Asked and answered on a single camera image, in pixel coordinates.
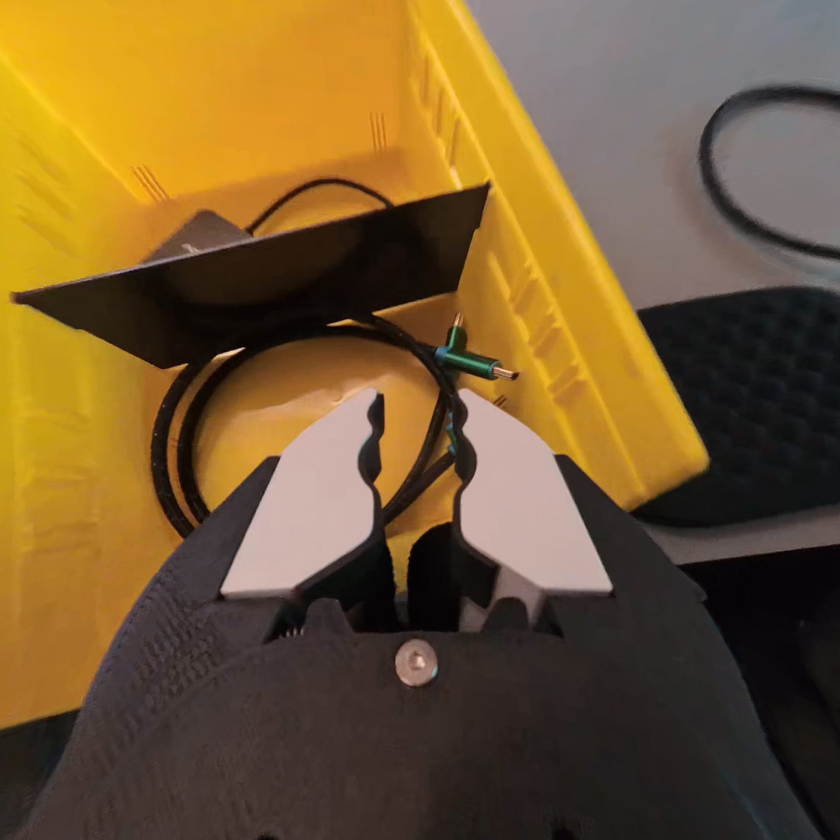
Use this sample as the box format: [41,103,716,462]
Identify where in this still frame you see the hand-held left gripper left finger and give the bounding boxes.
[220,387,387,601]

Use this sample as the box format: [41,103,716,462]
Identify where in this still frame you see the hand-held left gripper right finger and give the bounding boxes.
[451,387,616,618]

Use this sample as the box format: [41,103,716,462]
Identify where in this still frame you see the black braided green-plug hdmi cable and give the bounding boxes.
[150,314,522,540]

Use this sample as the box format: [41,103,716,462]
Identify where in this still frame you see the yellow plastic bin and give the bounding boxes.
[0,0,711,729]

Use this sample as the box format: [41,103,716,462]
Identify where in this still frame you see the black divider card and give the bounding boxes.
[10,182,492,370]

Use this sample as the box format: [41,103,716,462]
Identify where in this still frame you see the black mesh pad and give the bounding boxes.
[633,285,840,529]

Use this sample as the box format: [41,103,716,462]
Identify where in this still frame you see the dark adapter hub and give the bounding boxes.
[141,209,253,263]

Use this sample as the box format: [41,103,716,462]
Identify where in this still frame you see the thin black hub cable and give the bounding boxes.
[248,176,396,236]

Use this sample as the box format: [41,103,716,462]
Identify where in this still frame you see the plain black cable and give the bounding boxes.
[697,84,840,263]

